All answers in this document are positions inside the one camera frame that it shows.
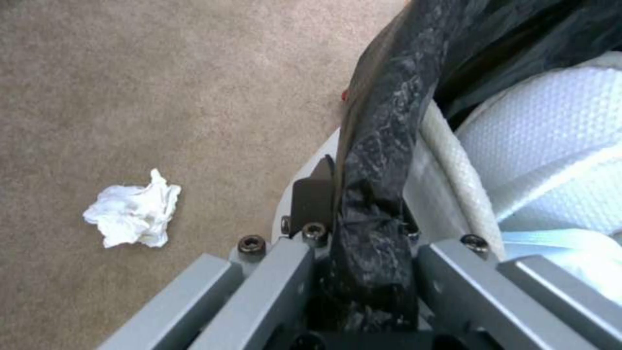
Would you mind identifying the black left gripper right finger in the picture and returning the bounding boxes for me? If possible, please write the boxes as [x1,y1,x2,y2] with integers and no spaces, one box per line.
[401,204,622,350]

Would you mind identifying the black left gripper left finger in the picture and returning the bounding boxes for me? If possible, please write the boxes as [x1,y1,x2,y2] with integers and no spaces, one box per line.
[96,154,338,350]

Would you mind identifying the white plastic trash bin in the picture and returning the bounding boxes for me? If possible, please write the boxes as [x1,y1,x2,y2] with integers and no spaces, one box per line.
[269,125,352,245]

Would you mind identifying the black plastic trash bag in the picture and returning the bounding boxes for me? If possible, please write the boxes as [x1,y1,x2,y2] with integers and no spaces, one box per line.
[310,0,622,333]

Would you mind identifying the crumpled white tissue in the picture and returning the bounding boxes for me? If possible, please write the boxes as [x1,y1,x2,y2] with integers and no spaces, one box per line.
[81,168,183,249]

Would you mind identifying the white embossed paper towel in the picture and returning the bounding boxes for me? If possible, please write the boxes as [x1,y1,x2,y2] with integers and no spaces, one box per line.
[454,51,622,236]

